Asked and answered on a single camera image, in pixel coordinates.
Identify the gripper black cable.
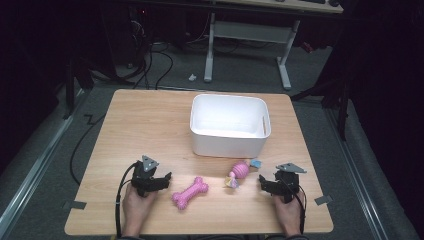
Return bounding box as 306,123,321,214
114,161,138,239
293,181,307,235

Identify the person's left hand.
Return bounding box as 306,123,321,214
121,184,158,238

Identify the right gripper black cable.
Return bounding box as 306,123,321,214
293,181,307,235

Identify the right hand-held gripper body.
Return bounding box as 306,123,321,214
272,162,308,204

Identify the grey tape piece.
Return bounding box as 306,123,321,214
314,194,334,206
62,199,88,211

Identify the bundle of black cables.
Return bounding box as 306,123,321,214
89,39,175,91

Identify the black floor cable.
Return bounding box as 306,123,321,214
69,113,107,186

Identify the white-legged wooden desk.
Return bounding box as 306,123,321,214
203,0,345,91

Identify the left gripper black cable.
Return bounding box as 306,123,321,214
114,161,138,239

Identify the metal floor rail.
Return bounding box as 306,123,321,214
0,89,88,234
324,107,389,240

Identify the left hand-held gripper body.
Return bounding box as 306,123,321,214
130,154,160,198

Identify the black stand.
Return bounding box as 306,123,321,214
289,46,354,142
62,54,96,120

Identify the person's right hand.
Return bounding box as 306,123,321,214
273,193,305,237

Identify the dark computer tower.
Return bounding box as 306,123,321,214
127,5,149,69

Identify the pink bone toy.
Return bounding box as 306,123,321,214
171,176,210,211

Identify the white plastic bin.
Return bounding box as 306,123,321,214
189,93,272,159

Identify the pink ball rope toy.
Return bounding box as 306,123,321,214
223,158,263,191

